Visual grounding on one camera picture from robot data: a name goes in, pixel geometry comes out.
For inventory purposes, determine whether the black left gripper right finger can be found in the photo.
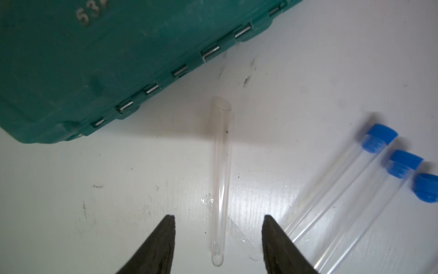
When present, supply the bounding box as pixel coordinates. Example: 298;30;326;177
262;215;318;274

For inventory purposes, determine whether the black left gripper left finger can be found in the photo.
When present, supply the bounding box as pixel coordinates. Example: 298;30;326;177
118;215;176;274

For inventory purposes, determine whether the blue stopper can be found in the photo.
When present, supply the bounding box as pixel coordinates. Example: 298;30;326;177
386;150;424;179
413;173;438;203
360;123;398;154

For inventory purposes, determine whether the green plastic tool case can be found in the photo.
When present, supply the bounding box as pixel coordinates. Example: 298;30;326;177
1;1;296;144

